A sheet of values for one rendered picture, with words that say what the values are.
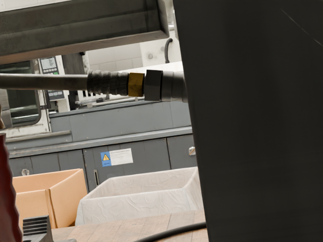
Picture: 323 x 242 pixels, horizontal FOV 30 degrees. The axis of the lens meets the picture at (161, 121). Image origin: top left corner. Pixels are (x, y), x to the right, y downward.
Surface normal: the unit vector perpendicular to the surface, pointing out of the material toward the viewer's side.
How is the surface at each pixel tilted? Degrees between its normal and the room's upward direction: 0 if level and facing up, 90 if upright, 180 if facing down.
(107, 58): 90
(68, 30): 90
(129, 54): 90
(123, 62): 90
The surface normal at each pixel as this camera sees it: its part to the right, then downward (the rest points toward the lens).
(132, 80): -0.04, -0.43
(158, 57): -0.14, 0.09
